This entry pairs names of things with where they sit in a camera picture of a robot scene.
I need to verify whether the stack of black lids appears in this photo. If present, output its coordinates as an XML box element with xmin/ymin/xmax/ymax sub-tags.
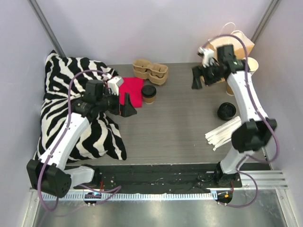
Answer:
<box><xmin>217</xmin><ymin>102</ymin><xmax>236</xmax><ymax>121</ymax></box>

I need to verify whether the zebra print pillow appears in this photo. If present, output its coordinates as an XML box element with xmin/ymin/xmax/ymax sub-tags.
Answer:
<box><xmin>34</xmin><ymin>50</ymin><xmax>127</xmax><ymax>163</ymax></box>

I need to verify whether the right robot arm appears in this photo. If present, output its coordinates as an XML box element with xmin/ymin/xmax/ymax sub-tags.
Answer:
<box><xmin>194</xmin><ymin>45</ymin><xmax>277</xmax><ymax>187</ymax></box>

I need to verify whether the white cable duct strip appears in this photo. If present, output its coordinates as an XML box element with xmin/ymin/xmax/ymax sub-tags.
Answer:
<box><xmin>39</xmin><ymin>192</ymin><xmax>218</xmax><ymax>201</ymax></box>

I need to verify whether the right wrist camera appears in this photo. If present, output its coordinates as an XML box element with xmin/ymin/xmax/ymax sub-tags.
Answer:
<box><xmin>197</xmin><ymin>47</ymin><xmax>215</xmax><ymax>68</ymax></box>

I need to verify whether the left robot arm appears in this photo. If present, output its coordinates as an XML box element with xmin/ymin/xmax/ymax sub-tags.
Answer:
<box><xmin>27</xmin><ymin>77</ymin><xmax>137</xmax><ymax>198</ymax></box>

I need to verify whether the brown paper bag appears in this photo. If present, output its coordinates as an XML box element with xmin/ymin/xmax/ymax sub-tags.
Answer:
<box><xmin>201</xmin><ymin>30</ymin><xmax>254</xmax><ymax>81</ymax></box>

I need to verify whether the brown paper coffee cup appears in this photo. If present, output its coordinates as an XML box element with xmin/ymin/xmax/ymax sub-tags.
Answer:
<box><xmin>143</xmin><ymin>95</ymin><xmax>156</xmax><ymax>104</ymax></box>

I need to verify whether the cardboard cup carrier tray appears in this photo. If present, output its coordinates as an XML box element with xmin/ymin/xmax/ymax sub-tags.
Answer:
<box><xmin>132</xmin><ymin>59</ymin><xmax>169</xmax><ymax>86</ymax></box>

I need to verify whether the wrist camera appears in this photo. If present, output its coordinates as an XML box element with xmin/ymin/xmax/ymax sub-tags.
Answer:
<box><xmin>197</xmin><ymin>47</ymin><xmax>215</xmax><ymax>68</ymax></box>
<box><xmin>107</xmin><ymin>76</ymin><xmax>124</xmax><ymax>96</ymax></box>

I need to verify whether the black cup lid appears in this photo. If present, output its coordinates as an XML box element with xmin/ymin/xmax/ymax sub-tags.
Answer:
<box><xmin>141</xmin><ymin>85</ymin><xmax>157</xmax><ymax>98</ymax></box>

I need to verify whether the stack of paper cups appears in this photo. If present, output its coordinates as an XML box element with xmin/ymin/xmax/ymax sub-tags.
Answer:
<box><xmin>226</xmin><ymin>57</ymin><xmax>258</xmax><ymax>96</ymax></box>

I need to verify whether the pink folded cloth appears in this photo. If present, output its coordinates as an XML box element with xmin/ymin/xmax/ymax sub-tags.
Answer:
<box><xmin>119</xmin><ymin>77</ymin><xmax>144</xmax><ymax>108</ymax></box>

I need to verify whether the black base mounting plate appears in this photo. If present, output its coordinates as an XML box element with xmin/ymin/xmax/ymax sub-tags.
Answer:
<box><xmin>87</xmin><ymin>164</ymin><xmax>242</xmax><ymax>194</ymax></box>

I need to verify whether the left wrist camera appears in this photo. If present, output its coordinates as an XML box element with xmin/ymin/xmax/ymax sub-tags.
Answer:
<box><xmin>107</xmin><ymin>76</ymin><xmax>124</xmax><ymax>96</ymax></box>

